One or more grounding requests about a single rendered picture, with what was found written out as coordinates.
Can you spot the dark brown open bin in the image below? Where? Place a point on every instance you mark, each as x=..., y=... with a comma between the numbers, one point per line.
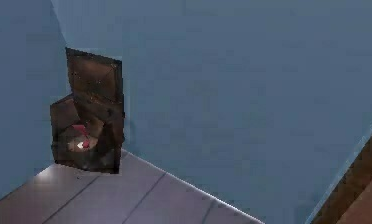
x=94, y=86

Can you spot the red scrap in bin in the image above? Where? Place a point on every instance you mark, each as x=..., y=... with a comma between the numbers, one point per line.
x=82, y=133

